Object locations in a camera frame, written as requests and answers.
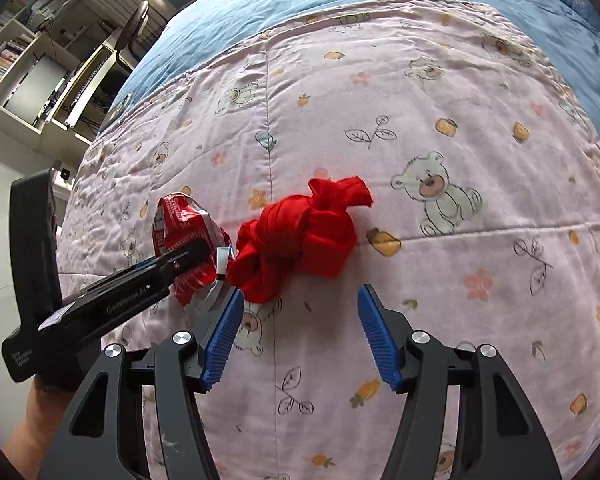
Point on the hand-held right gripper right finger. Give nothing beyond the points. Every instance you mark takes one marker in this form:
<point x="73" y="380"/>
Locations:
<point x="377" y="340"/>

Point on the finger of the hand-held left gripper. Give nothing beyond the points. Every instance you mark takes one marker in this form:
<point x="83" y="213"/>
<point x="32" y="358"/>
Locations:
<point x="180" y="257"/>

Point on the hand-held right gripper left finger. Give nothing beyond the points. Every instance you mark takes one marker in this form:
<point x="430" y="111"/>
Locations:
<point x="225" y="335"/>

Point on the red foil wrapper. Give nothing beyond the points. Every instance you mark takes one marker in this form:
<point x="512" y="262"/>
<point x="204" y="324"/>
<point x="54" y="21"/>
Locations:
<point x="180" y="215"/>

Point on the person's left forearm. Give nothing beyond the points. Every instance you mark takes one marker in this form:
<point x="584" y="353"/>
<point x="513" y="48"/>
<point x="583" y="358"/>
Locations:
<point x="35" y="420"/>

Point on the small white device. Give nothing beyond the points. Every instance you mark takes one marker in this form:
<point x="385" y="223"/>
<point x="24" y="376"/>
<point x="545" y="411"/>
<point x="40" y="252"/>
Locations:
<point x="65" y="176"/>

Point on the knotted red cloth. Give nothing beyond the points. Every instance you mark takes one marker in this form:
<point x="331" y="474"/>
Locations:
<point x="300" y="235"/>

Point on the grey monitor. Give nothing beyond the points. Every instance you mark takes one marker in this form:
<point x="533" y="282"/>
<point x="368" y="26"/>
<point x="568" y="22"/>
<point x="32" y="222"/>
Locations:
<point x="35" y="90"/>

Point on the white bookshelf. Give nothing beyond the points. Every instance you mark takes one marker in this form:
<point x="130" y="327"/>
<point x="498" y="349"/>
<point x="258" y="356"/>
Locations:
<point x="15" y="45"/>

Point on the pink printed blanket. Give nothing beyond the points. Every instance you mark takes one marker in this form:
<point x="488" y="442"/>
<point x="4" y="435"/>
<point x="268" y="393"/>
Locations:
<point x="380" y="110"/>

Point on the black desk chair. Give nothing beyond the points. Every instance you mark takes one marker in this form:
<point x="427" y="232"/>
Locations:
<point x="132" y="25"/>

